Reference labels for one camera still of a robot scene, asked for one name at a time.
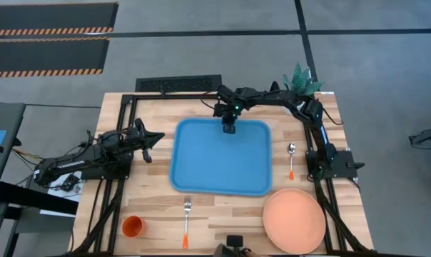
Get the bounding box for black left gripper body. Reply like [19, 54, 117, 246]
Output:
[124, 118, 149, 153]

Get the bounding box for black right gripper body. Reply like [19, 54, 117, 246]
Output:
[213, 101, 245, 126]

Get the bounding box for metal spoon orange handle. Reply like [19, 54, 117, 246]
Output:
[287, 142, 297, 181]

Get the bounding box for orange plastic cup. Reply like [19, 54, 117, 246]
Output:
[121, 215, 147, 238]

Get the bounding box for metal fork orange handle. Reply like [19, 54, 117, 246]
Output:
[182, 195, 193, 250]

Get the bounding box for blue plastic tray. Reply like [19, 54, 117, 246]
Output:
[169, 117, 273, 197]

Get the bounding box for black floor grille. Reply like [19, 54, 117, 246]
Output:
[135, 74, 223, 93]

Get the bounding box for green snake plant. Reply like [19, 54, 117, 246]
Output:
[282, 63, 325, 96]

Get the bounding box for small circuit board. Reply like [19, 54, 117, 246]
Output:
[60, 173, 81, 192]

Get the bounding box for white paper sheet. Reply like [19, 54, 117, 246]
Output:
[40, 171, 83, 217]

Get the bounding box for black mat hazard stripes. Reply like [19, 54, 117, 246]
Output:
[0, 37, 111, 79]
[0, 1, 119, 37]

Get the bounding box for dark grey side desk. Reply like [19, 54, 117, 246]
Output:
[0, 102, 26, 206]

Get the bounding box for black aluminium table frame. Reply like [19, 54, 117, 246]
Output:
[71, 93, 375, 257]

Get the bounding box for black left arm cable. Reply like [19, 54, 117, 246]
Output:
[78, 128, 97, 148]

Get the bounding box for black table-level camera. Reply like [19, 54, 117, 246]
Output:
[215, 234, 263, 257]

